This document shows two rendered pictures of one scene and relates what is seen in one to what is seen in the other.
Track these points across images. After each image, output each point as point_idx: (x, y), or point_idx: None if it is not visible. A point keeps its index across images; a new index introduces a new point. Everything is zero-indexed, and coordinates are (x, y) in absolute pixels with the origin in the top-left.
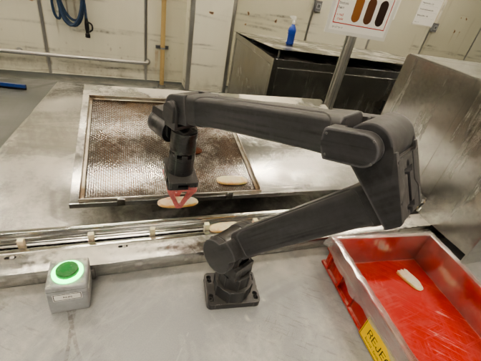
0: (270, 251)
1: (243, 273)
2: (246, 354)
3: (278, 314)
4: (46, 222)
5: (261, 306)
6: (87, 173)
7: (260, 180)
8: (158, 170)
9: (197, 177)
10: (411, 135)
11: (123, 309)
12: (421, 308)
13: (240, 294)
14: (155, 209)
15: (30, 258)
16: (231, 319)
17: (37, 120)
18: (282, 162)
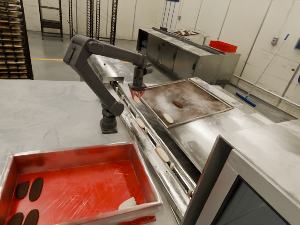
0: (131, 137)
1: (105, 114)
2: (81, 129)
3: (97, 139)
4: (130, 93)
5: (102, 134)
6: (147, 89)
7: (177, 128)
8: (159, 100)
9: (134, 87)
10: (82, 42)
11: (99, 107)
12: (103, 202)
13: (102, 122)
14: (147, 110)
15: (111, 89)
16: (95, 127)
17: None
18: (201, 135)
